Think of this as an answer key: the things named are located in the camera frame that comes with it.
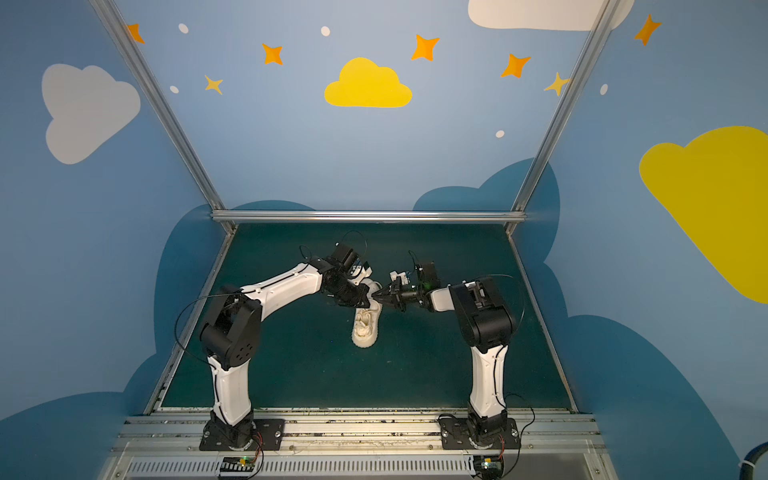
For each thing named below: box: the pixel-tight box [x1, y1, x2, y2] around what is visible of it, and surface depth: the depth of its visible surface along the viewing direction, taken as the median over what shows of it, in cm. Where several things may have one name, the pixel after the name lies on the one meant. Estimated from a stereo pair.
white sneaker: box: [351, 278, 383, 348], surface depth 92 cm
